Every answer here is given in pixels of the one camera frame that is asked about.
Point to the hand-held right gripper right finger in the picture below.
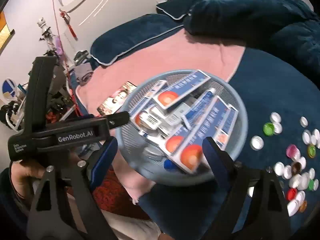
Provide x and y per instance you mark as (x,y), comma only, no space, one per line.
(215,155)

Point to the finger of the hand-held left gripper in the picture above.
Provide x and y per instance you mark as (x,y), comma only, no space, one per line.
(120,119)

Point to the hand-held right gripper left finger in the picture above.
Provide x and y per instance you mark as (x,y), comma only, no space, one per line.
(105,157)

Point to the light blue mesh basket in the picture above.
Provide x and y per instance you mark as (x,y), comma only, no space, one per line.
(135,152)

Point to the plastic bottle caps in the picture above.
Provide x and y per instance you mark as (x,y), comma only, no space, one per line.
(257,142)

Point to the blue bottle cap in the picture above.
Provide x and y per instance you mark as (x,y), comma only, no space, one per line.
(170,166)

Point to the pile of blue white boxes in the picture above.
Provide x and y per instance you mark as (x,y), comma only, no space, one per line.
(190,85)

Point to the person's left hand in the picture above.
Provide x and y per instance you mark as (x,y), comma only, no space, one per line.
(25,172)

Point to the smartphone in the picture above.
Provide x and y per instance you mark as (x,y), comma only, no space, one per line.
(117,98)

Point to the red patterned cloth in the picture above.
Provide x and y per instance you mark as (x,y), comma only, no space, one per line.
(115,192)

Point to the grey cloth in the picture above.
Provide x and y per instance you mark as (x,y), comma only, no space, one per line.
(83,72)

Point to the pink bedsheet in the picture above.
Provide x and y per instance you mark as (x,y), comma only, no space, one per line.
(155,60)

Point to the round blue white sign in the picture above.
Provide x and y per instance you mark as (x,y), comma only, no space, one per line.
(8,90)

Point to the large dark blue pillow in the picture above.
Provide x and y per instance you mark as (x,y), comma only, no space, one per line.
(137,35)

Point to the flat dark blue blanket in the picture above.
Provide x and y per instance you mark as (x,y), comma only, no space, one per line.
(275,80)

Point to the red tassel ornament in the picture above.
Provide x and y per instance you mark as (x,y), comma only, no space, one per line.
(71,28)

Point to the white headboard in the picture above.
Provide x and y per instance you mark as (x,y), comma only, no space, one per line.
(112,0)

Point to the small dark blue pillow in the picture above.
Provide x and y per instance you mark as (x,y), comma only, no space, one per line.
(175,6)

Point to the yellow framed picture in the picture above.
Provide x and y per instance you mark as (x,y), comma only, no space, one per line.
(3,30)

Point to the bunched dark blue duvet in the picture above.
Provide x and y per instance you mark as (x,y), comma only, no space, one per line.
(250,17)

